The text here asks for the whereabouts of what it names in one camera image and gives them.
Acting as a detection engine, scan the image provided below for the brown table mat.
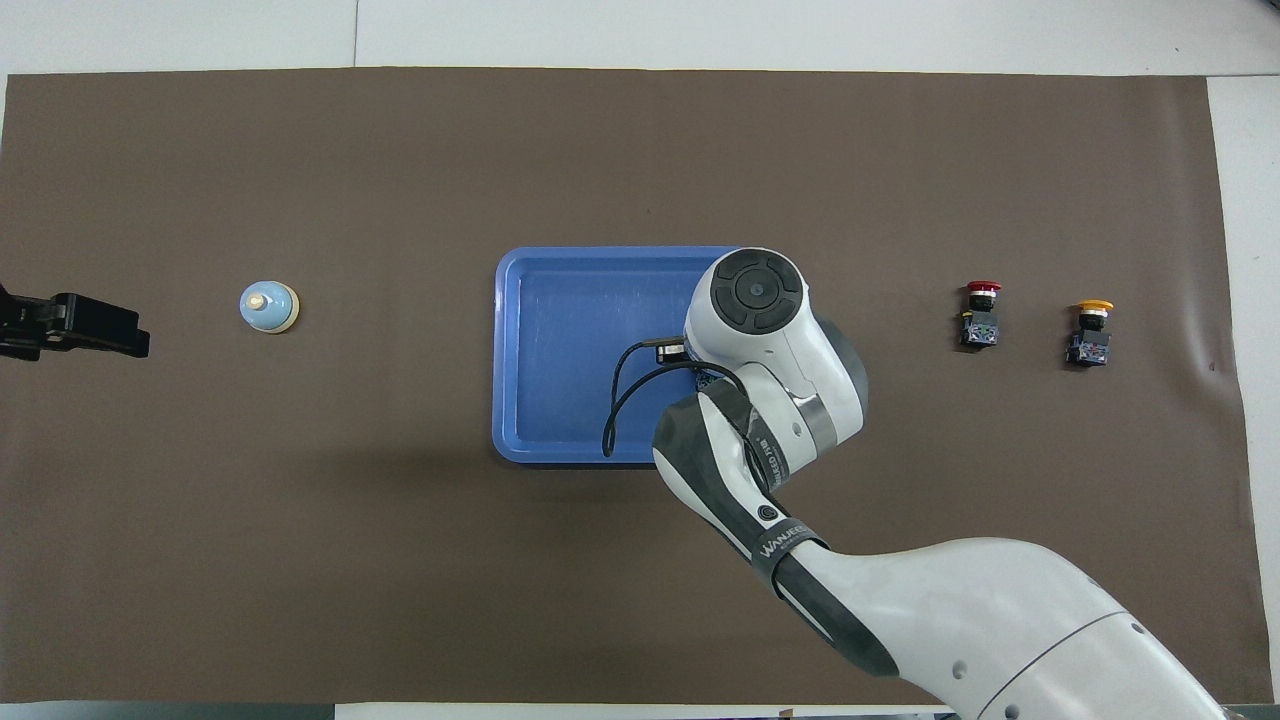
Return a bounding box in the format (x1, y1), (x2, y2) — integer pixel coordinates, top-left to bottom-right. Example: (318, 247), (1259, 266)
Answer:
(0, 66), (1273, 706)

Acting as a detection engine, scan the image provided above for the red mushroom push button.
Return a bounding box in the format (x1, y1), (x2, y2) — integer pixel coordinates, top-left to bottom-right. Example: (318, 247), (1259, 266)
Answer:
(959, 280), (1003, 350)

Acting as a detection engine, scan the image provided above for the light blue service bell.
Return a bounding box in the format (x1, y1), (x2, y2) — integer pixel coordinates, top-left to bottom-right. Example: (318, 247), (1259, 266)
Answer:
(239, 277), (302, 335)

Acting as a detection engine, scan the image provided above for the yellow mushroom push button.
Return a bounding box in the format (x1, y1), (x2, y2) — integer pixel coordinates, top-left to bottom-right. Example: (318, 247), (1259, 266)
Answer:
(1064, 299), (1115, 369)

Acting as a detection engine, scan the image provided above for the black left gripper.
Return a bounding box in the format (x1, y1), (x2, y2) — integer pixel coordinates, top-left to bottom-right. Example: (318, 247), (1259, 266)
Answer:
(0, 284), (152, 362)

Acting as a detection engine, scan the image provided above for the blue plastic tray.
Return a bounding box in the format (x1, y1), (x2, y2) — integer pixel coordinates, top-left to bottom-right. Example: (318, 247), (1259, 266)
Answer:
(491, 246), (771, 466)

